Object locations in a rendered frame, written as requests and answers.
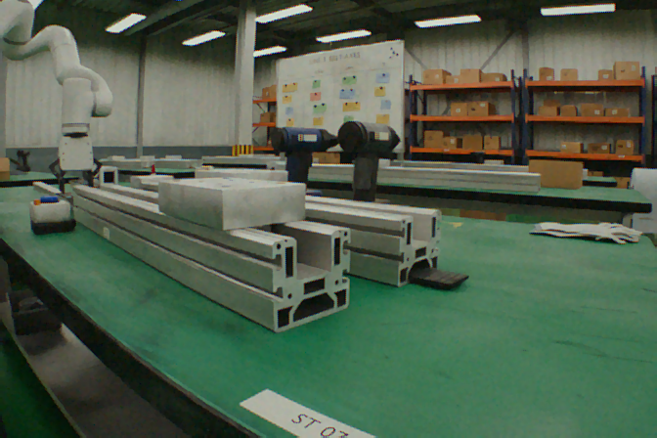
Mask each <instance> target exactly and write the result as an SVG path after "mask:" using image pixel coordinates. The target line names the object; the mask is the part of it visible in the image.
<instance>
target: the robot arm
mask: <svg viewBox="0 0 657 438"><path fill-rule="evenodd" d="M33 19H34V7H33V5H32V3H31V2H30V1H29V0H3V1H2V2H0V41H1V44H0V45H1V50H2V53H3V54H4V55H5V56H6V57H7V58H9V59H11V60H15V61H18V60H22V59H25V58H27V57H30V56H32V55H34V54H36V53H39V52H42V51H50V53H51V58H52V63H53V68H54V73H55V76H56V79H57V81H58V82H59V84H61V85H62V86H63V103H62V133H63V134H65V135H64V136H63V137H61V138H60V144H59V157H58V158H57V159H56V160H55V161H53V162H52V163H51V164H50V165H48V168H49V169H50V170H51V172H52V173H53V174H54V175H55V176H56V177H57V178H58V179H59V191H60V192H61V194H65V180H64V176H65V174H66V172H67V171H86V173H87V174H88V176H89V178H88V179H87V182H88V187H90V188H94V178H95V176H96V175H97V174H98V173H99V171H100V169H101V168H102V166H103V164H102V163H100V162H99V161H98V160H97V159H96V158H94V157H93V153H92V144H91V138H90V137H88V135H86V133H89V131H90V127H89V125H90V117H107V116H109V115H110V114H111V113H112V110H113V100H112V96H111V93H110V89H109V87H108V85H107V83H106V81H105V80H104V79H103V78H102V77H101V76H100V75H99V74H97V73H96V72H94V71H92V70H90V69H88V68H86V67H84V66H81V65H80V61H79V58H78V53H77V50H76V46H75V42H74V38H73V36H72V34H71V33H70V32H69V31H68V30H67V29H65V28H63V27H60V26H56V25H51V26H48V27H46V28H44V29H43V30H42V31H40V32H39V33H38V34H37V35H36V36H35V37H34V38H30V34H31V30H32V24H33ZM93 162H94V163H95V164H96V165H97V167H96V169H95V170H94V171H93V172H92V170H91V169H92V168H93ZM57 164H58V166H59V169H60V170H61V172H60V173H58V172H57V171H56V169H55V166H56V165H57Z"/></svg>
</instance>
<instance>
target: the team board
mask: <svg viewBox="0 0 657 438"><path fill-rule="evenodd" d="M404 45H405V42H404V41H402V40H396V41H392V42H384V43H377V44H370V45H363V46H356V47H350V48H343V49H337V50H331V51H324V52H319V53H314V54H308V55H302V56H297V57H291V58H286V59H279V60H278V76H277V116H276V128H277V127H305V128H317V129H327V130H328V132H329V133H331V134H333V135H336V136H337V132H338V129H339V127H340V126H341V125H342V124H343V123H344V122H347V121H363V122H370V123H377V124H383V125H386V126H390V127H391V128H394V130H395V131H396V134H398V135H399V137H400V139H401V140H402V142H400V143H399V145H398V146H397V147H396V148H395V149H394V150H393V151H391V153H396V154H397V161H399V162H403V163H401V167H404V152H405V48H404Z"/></svg>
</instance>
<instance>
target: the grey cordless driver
mask: <svg viewBox="0 0 657 438"><path fill-rule="evenodd" d="M337 142H338V145H339V146H340V147H341V148H342V149H343V150H344V151H346V152H348V153H357V154H358V157H357V158H356V159H355V163H354V173H353V183H352V188H353V197H352V200H353V201H361V202H370V203H379V204H388V205H391V200H389V199H378V198H375V194H376V182H377V171H378V165H379V156H383V154H384V153H390V152H391V151H393V150H394V149H395V148H396V147H397V146H398V145H399V143H400V142H402V140H401V139H400V137H399V135H398V134H396V131H395V130H394V128H391V127H390V126H386V125H383V124H377V123H370V122H363V121H347V122H344V123H343V124H342V125H341V126H340V127H339V129H338V132H337Z"/></svg>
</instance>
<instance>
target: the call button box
mask: <svg viewBox="0 0 657 438"><path fill-rule="evenodd" d="M29 212H30V219H31V220H30V226H31V230H32V231H33V232H34V234H35V235H42V234H52V233H61V232H70V231H71V227H75V226H76V221H75V219H70V205H69V203H68V202H66V201H64V200H62V199H60V200H54V201H41V205H33V201H32V202H30V203H29Z"/></svg>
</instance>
